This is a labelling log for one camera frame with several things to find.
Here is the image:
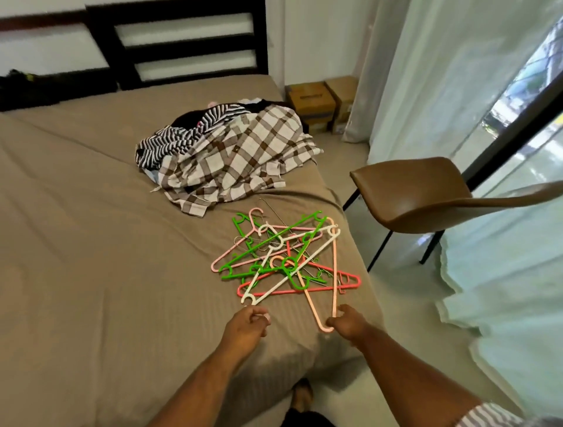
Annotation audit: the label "cardboard box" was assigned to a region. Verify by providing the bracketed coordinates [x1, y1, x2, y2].
[324, 76, 361, 134]
[285, 82, 339, 134]

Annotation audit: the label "person's left hand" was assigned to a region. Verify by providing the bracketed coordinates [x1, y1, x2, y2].
[218, 305, 272, 362]

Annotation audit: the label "person's left forearm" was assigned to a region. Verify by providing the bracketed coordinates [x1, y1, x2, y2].
[148, 347, 252, 427]

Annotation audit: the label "black white striped garment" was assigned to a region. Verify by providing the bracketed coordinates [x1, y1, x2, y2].
[134, 103, 253, 174]

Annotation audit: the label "black window frame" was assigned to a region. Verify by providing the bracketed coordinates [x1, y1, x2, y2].
[457, 83, 563, 192]

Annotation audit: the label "person's foot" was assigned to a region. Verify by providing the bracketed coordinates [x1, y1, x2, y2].
[290, 378, 316, 415]

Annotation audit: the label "black slatted headboard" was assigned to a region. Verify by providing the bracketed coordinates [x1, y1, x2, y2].
[0, 0, 269, 111]

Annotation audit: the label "brown white plaid shirt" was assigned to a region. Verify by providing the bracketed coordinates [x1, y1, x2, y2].
[158, 106, 324, 218]

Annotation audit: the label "pile of coloured plastic hangers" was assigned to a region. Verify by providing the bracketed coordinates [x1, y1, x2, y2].
[209, 208, 364, 334]

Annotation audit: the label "black bag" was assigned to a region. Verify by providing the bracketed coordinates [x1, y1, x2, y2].
[0, 69, 121, 112]

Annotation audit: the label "sheer white curtain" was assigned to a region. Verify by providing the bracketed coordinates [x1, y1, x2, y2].
[343, 0, 557, 170]
[436, 114, 563, 416]

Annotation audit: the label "bed with taupe sheet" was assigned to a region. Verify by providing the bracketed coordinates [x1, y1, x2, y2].
[0, 74, 388, 427]

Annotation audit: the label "person's striped shirt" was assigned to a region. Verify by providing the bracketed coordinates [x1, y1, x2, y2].
[452, 402, 563, 427]

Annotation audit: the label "person's right forearm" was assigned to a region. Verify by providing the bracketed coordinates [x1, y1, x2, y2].
[356, 327, 494, 427]

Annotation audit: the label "person's right hand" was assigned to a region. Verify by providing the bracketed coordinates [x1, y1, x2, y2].
[325, 303, 375, 346]

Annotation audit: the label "person's black trousers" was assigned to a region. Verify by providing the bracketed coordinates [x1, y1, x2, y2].
[281, 406, 337, 427]

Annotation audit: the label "brown chair with black legs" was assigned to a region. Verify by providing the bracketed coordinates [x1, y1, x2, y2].
[343, 157, 563, 273]

